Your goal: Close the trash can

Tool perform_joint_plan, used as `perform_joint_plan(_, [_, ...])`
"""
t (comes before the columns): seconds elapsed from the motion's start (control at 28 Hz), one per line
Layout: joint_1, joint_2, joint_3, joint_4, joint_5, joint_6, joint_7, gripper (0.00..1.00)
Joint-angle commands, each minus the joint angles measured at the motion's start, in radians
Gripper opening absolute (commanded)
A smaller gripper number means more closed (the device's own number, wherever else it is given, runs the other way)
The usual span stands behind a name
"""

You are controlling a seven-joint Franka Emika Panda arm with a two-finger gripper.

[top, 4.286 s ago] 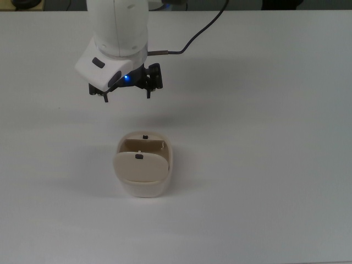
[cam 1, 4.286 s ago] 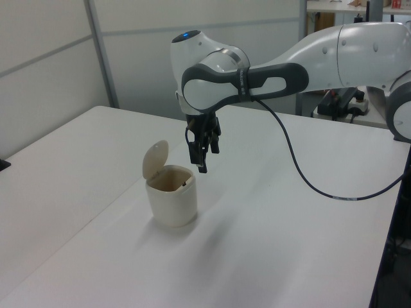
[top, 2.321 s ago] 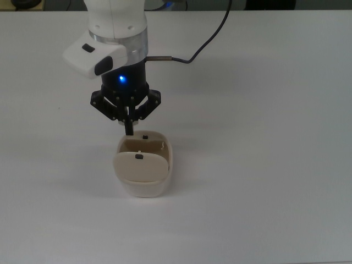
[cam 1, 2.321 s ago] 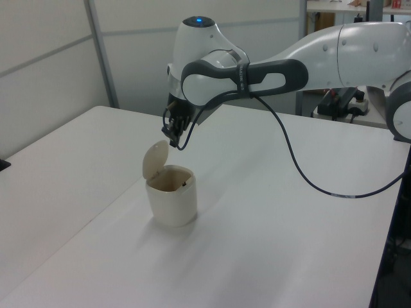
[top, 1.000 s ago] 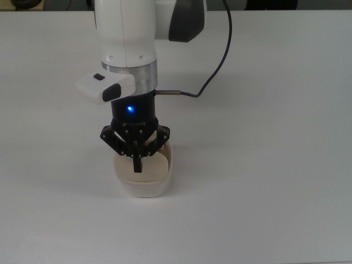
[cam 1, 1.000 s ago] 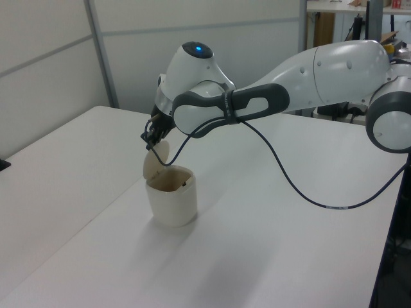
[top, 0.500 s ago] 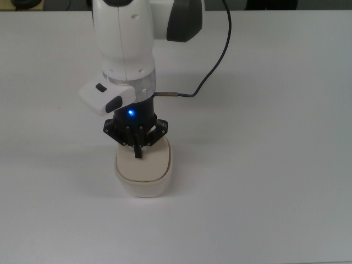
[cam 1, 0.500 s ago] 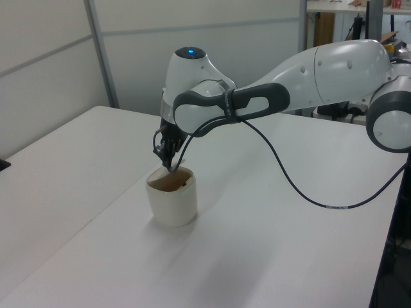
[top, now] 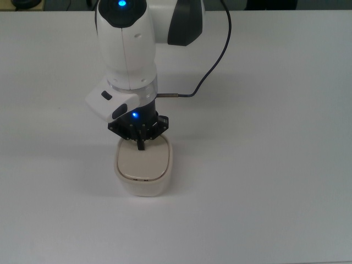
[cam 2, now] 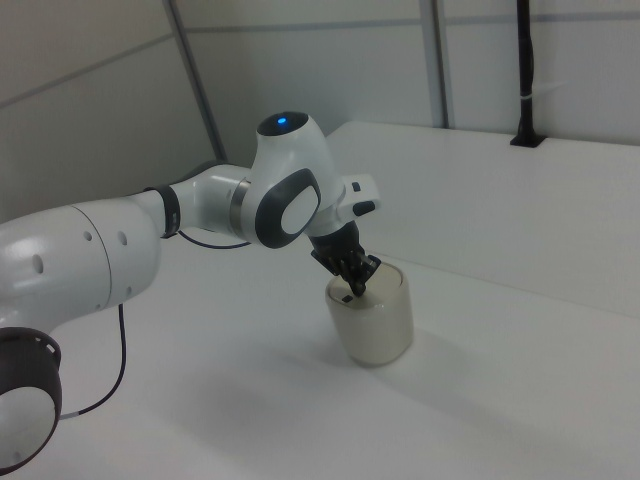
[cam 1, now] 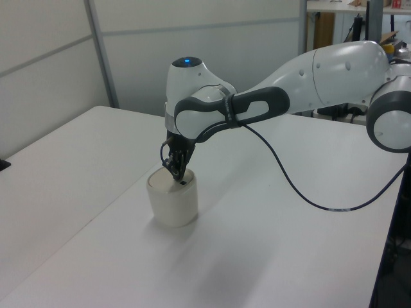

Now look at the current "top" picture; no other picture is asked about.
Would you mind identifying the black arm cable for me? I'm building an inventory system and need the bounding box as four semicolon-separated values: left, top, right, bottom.
157;0;233;99

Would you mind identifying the white trash bin lid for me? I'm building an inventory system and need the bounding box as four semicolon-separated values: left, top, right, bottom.
116;139;169;182

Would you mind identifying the small white trash bin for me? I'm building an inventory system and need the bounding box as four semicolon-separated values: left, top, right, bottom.
113;136;174;198

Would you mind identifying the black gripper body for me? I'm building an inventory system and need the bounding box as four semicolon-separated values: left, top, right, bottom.
118;100;160;130

